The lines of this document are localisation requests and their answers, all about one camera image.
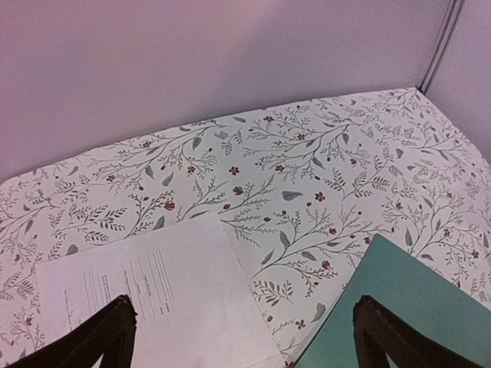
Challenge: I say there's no floral patterned table mat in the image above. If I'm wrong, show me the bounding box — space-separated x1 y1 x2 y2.
1 88 490 366

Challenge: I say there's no aluminium corner post right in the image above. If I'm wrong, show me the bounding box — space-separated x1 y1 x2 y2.
417 0 466 95

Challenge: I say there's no teal plastic folder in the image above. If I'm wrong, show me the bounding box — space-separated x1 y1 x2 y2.
295 235 490 367

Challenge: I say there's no white printed paper sheet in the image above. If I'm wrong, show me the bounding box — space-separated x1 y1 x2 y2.
35 213 282 367

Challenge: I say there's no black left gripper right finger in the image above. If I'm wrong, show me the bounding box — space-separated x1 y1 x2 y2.
353 294 490 367

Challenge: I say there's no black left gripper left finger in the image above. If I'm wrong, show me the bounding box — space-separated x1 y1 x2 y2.
11 294 137 368

